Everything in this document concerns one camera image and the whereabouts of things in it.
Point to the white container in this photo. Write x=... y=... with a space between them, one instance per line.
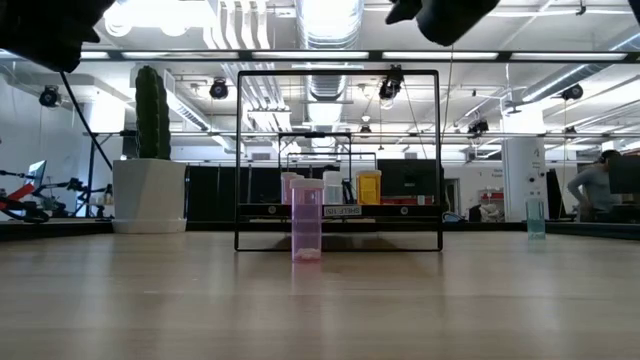
x=332 y=189

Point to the purple pill bottle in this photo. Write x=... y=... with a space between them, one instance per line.
x=285 y=192

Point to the large orange pill bottle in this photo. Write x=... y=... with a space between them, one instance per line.
x=368 y=189

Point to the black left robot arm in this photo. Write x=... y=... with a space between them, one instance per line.
x=45 y=30

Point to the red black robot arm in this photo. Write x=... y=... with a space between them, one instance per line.
x=20 y=195

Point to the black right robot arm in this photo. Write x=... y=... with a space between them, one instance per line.
x=450 y=20

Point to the pink pill bottle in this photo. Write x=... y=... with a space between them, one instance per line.
x=306 y=220

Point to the black low partition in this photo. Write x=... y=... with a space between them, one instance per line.
x=210 y=192

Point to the black ceiling spotlight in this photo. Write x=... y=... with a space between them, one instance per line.
x=390 y=87
x=218 y=89
x=477 y=126
x=50 y=96
x=572 y=92

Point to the black overhead light bar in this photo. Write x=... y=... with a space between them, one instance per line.
x=375 y=55

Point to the white hexagonal plant pot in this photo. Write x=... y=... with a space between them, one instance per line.
x=149 y=195

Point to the green cactus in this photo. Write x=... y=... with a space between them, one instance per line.
x=152 y=115

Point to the white round pillar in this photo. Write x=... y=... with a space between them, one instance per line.
x=520 y=170

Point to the green pill bottle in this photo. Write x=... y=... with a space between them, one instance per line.
x=535 y=220

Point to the person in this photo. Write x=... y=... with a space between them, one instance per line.
x=595 y=190

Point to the small lit monitor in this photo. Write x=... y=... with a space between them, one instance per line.
x=37 y=172

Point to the black monitor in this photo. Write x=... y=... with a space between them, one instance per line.
x=625 y=175

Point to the black wall screen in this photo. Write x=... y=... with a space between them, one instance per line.
x=410 y=177

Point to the silver ventilation duct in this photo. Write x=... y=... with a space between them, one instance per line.
x=327 y=25

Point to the black aluminium table frame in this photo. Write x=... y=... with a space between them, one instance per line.
x=575 y=230

